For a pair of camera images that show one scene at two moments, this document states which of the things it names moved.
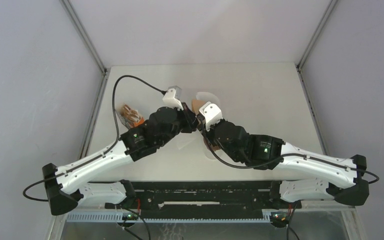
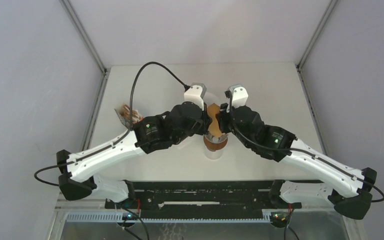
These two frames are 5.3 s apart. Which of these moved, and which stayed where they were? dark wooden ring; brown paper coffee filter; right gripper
Moved: right gripper; brown paper coffee filter
Stayed: dark wooden ring
